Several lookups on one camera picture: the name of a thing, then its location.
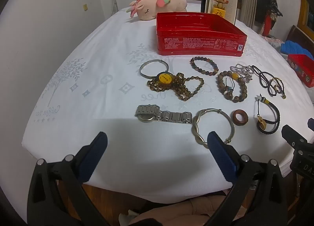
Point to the twisted silver bangle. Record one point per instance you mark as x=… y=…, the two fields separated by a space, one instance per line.
x=195 y=128

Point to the person's legs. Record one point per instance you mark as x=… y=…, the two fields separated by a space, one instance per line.
x=196 y=206

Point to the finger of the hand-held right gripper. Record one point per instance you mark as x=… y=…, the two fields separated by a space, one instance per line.
x=293 y=136
x=311 y=124

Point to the open book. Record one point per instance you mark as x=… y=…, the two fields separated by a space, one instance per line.
x=233 y=8

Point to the pink plush unicorn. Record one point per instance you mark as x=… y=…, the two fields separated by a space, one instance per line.
x=162 y=5

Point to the yellow wooden frame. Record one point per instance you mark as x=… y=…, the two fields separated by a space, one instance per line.
x=303 y=8

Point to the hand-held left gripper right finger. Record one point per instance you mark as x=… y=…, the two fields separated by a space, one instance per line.
x=222 y=155

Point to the dark wooden headboard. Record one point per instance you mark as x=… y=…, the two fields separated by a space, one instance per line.
x=296 y=33

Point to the red printed box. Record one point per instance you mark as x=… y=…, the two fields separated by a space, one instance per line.
x=301 y=66

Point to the red tin box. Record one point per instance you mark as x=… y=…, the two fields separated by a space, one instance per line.
x=196 y=44

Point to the white printed tablecloth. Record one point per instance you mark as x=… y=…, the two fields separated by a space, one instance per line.
x=98 y=118

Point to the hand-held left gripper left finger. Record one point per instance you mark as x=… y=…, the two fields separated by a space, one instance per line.
x=94 y=157

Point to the silver metal watch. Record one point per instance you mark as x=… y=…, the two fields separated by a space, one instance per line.
x=147 y=113

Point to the coat rack with dark clothes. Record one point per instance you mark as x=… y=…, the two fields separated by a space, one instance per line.
x=266 y=8

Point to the thin silver bangle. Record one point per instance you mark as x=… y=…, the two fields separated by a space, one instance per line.
x=142 y=73

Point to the blue cloth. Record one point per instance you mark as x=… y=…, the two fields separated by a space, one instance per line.
x=294 y=48

